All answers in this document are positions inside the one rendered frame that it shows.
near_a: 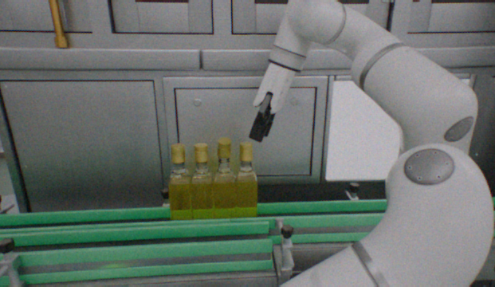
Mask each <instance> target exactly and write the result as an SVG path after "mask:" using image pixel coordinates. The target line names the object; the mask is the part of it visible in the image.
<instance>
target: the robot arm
mask: <svg viewBox="0 0 495 287"><path fill-rule="evenodd" d="M313 41H314V42H317V43H319V44H322V45H326V46H328V47H330V48H333V49H336V50H338V51H340V52H341V53H344V54H345V55H346V56H348V58H349V59H350V60H351V61H353V64H352V70H351V76H352V81H353V82H354V84H355V85H356V86H357V87H358V88H359V89H360V90H362V91H363V92H364V93H365V94H366V95H367V96H369V97H370V98H371V99H372V100H373V101H374V102H375V103H376V104H377V105H378V106H379V107H380V108H381V109H382V110H383V111H384V112H385V113H386V114H388V115H389V117H390V118H392V119H393V121H394V122H396V124H397V125H398V127H399V154H398V159H397V160H396V161H395V163H394V164H393V165H392V167H391V169H390V170H389V173H388V175H387V180H386V196H387V210H386V213H385V215H384V216H383V218H382V220H381V221H380V222H379V224H378V225H377V226H376V228H375V229H374V230H373V231H372V232H371V233H370V234H369V235H367V236H366V237H364V238H361V239H360V240H359V241H357V242H355V243H353V244H351V245H350V246H348V247H347V248H345V249H343V250H341V251H340V252H338V253H336V254H334V255H332V256H331V257H329V258H327V259H325V260H323V261H322V262H320V263H318V264H316V266H314V267H312V268H311V269H309V270H307V271H305V272H303V273H301V274H299V275H297V276H296V277H294V278H292V279H291V280H289V281H287V282H286V283H284V284H282V285H280V286H279V287H469V286H471V284H472V283H473V280H474V279H475V278H476V276H477V275H478V273H479V272H480V270H481V268H482V266H483V265H484V263H485V259H486V258H487V254H488V252H489V248H490V245H491V241H492V238H493V228H494V210H493V203H492V199H491V195H490V192H489V186H488V183H487V182H486V179H485V178H484V176H483V174H482V173H481V170H480V169H479V166H478V165H477V164H476V163H475V162H474V161H473V160H472V159H471V158H470V157H469V156H468V154H469V145H470V141H471V138H472V134H473V127H474V124H475V120H477V112H478V102H477V96H476V94H475V92H473V90H472V89H471V88H470V87H469V86H468V85H467V84H466V83H465V82H464V81H462V80H461V79H458V78H457V77H456V76H454V75H453V74H451V73H450V72H448V71H447V70H445V69H444V68H442V67H440V66H439V65H437V64H435V63H434V62H433V61H431V60H430V59H428V58H427V57H425V56H423V55H422V54H420V53H418V52H417V51H415V50H414V49H412V48H411V47H410V46H408V45H407V44H405V43H404V42H402V40H401V39H399V38H398V37H396V36H395V35H393V34H391V33H389V32H387V31H386V30H385V29H384V28H382V27H381V26H379V25H378V24H376V23H375V22H373V21H372V20H371V19H369V18H368V17H366V16H364V15H363V14H361V13H359V12H358V11H356V10H353V9H351V8H349V7H347V6H345V5H343V4H342V3H340V2H338V1H336V0H288V4H287V6H286V9H285V12H284V15H283V18H282V20H281V24H280V27H279V30H278V31H277V36H276V39H275V42H274V44H273V48H272V50H271V53H270V55H269V59H268V61H269V62H270V65H269V67H268V69H267V71H266V73H265V76H264V78H263V81H262V83H261V86H260V88H259V90H258V93H257V96H256V98H255V101H254V103H253V106H254V107H258V106H261V107H260V108H259V111H258V113H257V116H256V118H255V121H254V123H253V127H252V129H251V132H250V134H249V138H250V139H252V140H255V141H257V142H258V143H261V142H262V141H263V139H264V137H268V136H269V133H270V130H271V128H272V126H273V121H272V120H274V117H275V115H276V112H277V111H278V110H279V109H281V107H282V105H283V103H284V101H285V98H286V96H287V94H288V91H289V88H290V85H291V84H292V81H293V78H294V75H295V72H297V73H301V70H302V69H303V66H304V63H305V61H306V57H307V56H308V52H309V50H310V48H311V46H312V42H313ZM267 110H268V111H267ZM364 266H365V267H364Z"/></svg>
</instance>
